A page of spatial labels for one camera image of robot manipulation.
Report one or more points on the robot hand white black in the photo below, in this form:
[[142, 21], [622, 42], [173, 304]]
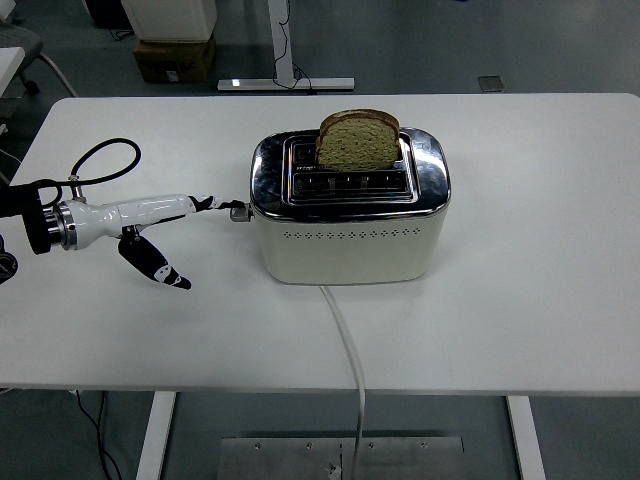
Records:
[[130, 212]]

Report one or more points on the silver toaster lever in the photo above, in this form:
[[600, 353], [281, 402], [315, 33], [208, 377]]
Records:
[[241, 215]]

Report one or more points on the cream chrome two-slot toaster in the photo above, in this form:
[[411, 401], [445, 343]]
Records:
[[350, 250]]

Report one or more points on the brown cardboard box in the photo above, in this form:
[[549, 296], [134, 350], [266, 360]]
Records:
[[172, 62]]

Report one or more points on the white side table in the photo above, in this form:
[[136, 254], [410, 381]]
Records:
[[7, 65]]

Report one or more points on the black case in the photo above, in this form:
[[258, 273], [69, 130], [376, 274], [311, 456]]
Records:
[[105, 15]]

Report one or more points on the white box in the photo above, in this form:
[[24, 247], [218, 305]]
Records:
[[170, 17]]

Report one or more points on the grey office chair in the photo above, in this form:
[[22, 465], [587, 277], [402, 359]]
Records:
[[22, 42]]

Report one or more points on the white desk leg with foot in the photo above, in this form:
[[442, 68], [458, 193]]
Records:
[[280, 40]]

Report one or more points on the white table leg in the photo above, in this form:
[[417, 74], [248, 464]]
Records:
[[155, 440], [525, 440]]

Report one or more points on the brown bread slice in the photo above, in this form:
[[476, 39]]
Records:
[[357, 145]]

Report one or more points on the grey floor outlet cover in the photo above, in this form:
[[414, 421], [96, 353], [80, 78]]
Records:
[[491, 83]]

